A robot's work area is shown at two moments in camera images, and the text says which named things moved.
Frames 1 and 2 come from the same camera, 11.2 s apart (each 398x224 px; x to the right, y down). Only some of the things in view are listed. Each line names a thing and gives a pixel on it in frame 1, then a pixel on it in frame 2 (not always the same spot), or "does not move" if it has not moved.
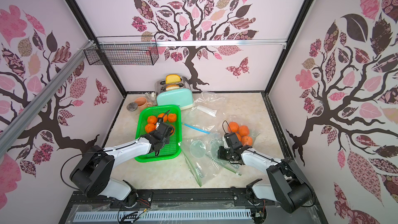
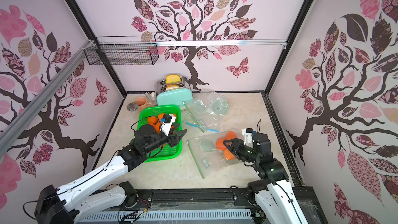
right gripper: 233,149 → 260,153
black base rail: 221,206 does not move
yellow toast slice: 172,78 does not move
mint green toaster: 183,96 does not move
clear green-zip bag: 200,151 → 208,109
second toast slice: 172,87 does not move
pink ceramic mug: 142,103 does not move
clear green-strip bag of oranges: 247,129 → 211,154
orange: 152,119 does not move
